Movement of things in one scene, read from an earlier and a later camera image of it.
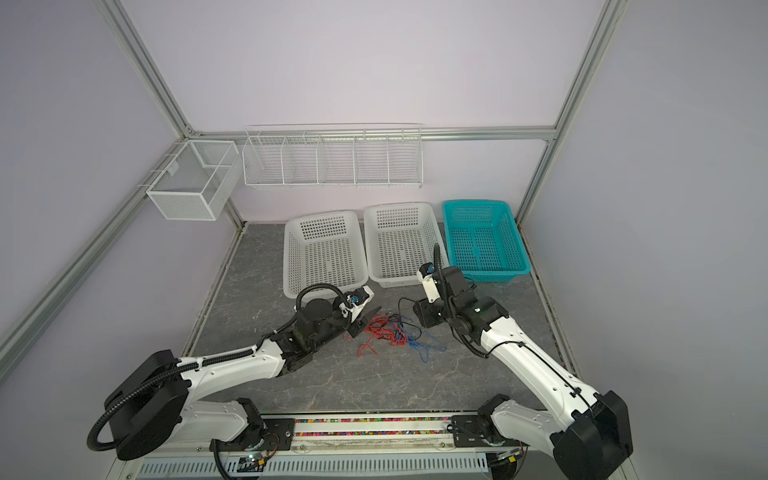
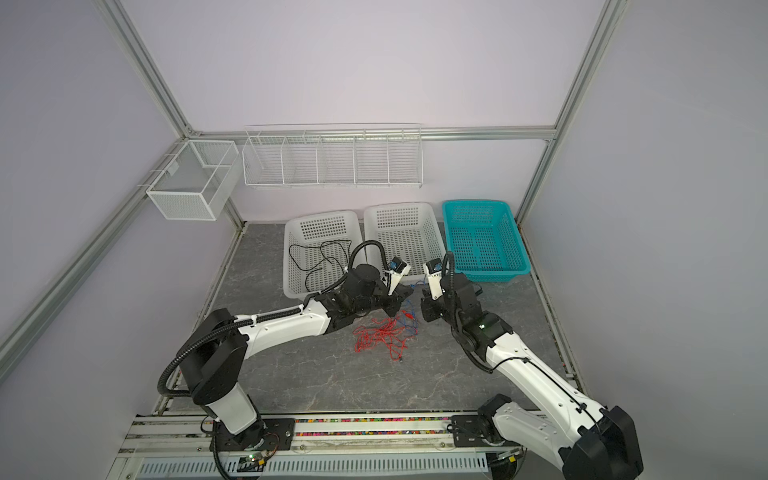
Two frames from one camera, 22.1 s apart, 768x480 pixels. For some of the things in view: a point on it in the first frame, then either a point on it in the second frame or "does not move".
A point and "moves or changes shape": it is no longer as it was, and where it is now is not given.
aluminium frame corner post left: (136, 52) does not move
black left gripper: (358, 326) → (399, 294)
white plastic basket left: (323, 248) does not move
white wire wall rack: (339, 155) does not move
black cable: (401, 322) moves or changes shape
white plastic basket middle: (398, 239) does not move
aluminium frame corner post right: (601, 45) does not move
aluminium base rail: (376, 438) does not move
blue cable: (428, 348) moves or changes shape
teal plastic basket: (483, 239) does not move
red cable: (382, 328) moves or changes shape
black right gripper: (425, 314) does not move
